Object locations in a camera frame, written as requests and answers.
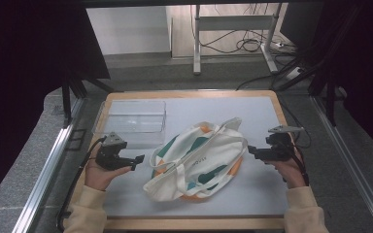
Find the white panel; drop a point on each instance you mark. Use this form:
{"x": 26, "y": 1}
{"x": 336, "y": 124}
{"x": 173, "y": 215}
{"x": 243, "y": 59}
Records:
{"x": 126, "y": 29}

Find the white patterned tote bag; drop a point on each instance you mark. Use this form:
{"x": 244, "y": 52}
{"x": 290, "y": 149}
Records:
{"x": 207, "y": 152}

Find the white power strip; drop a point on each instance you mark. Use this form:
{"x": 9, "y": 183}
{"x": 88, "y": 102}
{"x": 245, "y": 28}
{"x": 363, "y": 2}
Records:
{"x": 294, "y": 73}

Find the person's right hand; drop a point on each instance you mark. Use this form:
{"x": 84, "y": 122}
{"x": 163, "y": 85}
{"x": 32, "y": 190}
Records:
{"x": 293, "y": 173}

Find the white desk frame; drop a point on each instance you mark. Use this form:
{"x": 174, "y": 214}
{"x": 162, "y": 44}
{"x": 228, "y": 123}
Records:
{"x": 233, "y": 22}

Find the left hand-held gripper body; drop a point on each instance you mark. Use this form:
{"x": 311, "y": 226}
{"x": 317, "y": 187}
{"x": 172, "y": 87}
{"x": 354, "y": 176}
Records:
{"x": 110, "y": 155}

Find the black metal stand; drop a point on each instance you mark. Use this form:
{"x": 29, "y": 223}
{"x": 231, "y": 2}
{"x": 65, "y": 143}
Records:
{"x": 66, "y": 103}
{"x": 330, "y": 103}

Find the black curtain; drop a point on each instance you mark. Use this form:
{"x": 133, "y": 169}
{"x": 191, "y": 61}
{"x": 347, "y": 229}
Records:
{"x": 362, "y": 64}
{"x": 19, "y": 64}

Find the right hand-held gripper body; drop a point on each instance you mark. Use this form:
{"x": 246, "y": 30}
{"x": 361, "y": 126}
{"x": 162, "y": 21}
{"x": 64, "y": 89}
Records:
{"x": 280, "y": 149}

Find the white table mat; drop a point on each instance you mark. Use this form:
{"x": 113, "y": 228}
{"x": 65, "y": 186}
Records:
{"x": 207, "y": 106}

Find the aluminium rail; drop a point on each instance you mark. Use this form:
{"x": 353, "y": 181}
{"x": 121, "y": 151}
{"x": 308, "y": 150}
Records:
{"x": 45, "y": 168}
{"x": 353, "y": 168}

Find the person's left hand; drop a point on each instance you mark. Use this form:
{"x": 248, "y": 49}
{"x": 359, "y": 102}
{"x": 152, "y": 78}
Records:
{"x": 98, "y": 178}

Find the clear plastic box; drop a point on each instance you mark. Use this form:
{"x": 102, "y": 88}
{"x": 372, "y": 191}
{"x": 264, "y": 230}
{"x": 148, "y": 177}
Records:
{"x": 136, "y": 121}

